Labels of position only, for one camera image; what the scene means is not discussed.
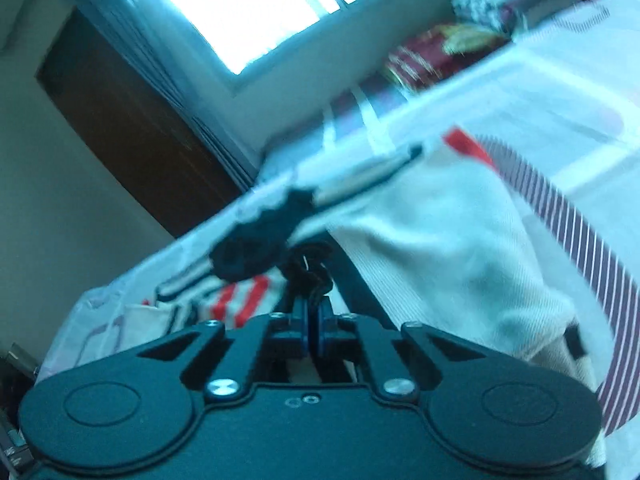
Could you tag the maroon white striped bedsheet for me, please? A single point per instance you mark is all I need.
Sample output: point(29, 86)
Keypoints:
point(352, 105)

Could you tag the red patterned pillow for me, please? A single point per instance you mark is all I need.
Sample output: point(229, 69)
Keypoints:
point(430, 55)

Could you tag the white ribbed garment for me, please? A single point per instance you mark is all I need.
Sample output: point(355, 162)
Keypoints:
point(440, 260)

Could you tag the window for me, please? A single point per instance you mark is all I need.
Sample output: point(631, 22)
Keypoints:
point(240, 5)

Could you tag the white floral pillow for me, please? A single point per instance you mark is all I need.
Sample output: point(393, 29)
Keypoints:
point(495, 2)

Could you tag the pale printed bedsheet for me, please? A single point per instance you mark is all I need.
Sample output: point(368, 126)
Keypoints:
point(550, 85)

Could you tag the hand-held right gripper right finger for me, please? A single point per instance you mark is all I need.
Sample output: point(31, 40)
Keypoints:
point(320, 332)

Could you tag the brown wooden door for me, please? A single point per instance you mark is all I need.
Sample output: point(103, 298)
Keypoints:
point(130, 125)

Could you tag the grey curtain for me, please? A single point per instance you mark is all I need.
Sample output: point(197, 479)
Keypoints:
point(150, 60)

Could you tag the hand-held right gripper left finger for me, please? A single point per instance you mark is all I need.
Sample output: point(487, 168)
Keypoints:
point(303, 330)

